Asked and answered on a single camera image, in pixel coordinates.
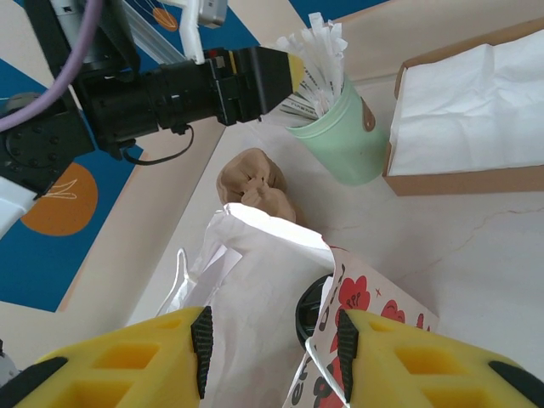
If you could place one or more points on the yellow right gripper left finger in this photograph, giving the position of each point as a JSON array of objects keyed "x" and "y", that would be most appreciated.
[{"x": 127, "y": 365}]

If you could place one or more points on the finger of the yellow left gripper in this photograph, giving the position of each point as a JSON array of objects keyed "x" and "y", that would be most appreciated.
[{"x": 296, "y": 70}]

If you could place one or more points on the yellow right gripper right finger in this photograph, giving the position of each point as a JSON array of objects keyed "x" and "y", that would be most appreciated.
[{"x": 425, "y": 370}]

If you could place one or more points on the black plastic cup lid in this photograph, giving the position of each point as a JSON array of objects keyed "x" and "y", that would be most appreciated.
[{"x": 310, "y": 310}]

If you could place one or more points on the white red paper bag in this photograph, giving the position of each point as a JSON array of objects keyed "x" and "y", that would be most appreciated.
[{"x": 263, "y": 272}]

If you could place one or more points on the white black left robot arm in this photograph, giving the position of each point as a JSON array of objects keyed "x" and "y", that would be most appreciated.
[{"x": 10, "y": 208}]

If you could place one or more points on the white paper-wrapped stirrers bundle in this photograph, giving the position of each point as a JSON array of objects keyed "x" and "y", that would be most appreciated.
[{"x": 323, "y": 64}]

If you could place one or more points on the mint green holder cup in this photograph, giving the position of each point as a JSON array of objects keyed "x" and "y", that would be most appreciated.
[{"x": 340, "y": 144}]

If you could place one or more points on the white paper napkins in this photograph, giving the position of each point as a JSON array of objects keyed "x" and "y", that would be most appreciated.
[{"x": 467, "y": 110}]

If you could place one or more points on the napkins in brown box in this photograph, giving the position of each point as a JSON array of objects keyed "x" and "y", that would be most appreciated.
[{"x": 446, "y": 183}]

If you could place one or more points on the aluminium frame post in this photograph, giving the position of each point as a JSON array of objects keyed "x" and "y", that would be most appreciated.
[{"x": 153, "y": 40}]

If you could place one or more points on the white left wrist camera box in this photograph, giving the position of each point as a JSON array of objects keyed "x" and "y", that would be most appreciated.
[{"x": 208, "y": 13}]

